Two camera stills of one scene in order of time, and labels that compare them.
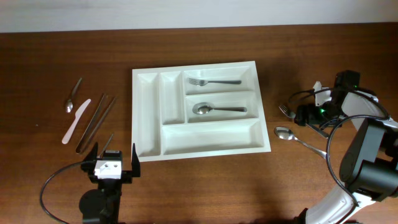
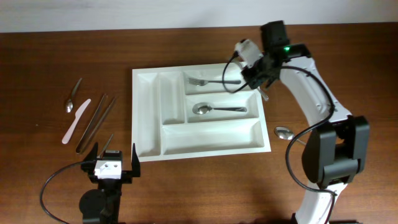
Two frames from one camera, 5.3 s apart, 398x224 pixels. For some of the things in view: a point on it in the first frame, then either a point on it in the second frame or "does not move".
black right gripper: x=301 y=116 -> x=257 y=79
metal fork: x=292 y=115 -> x=265 y=97
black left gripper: x=128 y=178 does not move
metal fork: x=202 y=83 does not move
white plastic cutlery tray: x=197 y=111 does not move
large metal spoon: x=204 y=108 does not move
